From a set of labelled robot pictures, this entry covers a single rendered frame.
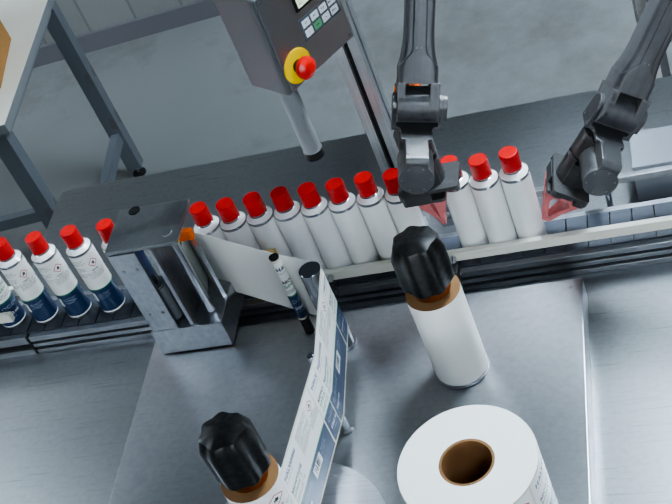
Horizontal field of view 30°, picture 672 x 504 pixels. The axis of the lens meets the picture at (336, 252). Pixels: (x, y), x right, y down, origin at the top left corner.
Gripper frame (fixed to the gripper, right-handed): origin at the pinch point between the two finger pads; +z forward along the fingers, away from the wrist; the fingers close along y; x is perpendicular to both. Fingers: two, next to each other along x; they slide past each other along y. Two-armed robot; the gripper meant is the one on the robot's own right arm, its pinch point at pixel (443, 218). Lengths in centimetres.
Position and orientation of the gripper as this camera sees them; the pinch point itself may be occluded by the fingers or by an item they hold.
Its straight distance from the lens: 213.2
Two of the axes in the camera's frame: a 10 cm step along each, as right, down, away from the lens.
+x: 1.0, -7.0, 7.1
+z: 3.3, 7.0, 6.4
